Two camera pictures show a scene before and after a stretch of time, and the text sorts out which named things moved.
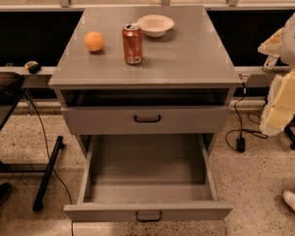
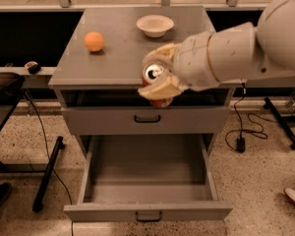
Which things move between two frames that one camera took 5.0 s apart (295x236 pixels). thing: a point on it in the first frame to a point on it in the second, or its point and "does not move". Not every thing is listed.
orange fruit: [93, 40] does not move
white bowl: [154, 25] does not move
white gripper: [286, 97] to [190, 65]
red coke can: [133, 42] to [153, 72]
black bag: [4, 86] does not move
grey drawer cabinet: [146, 72] does not move
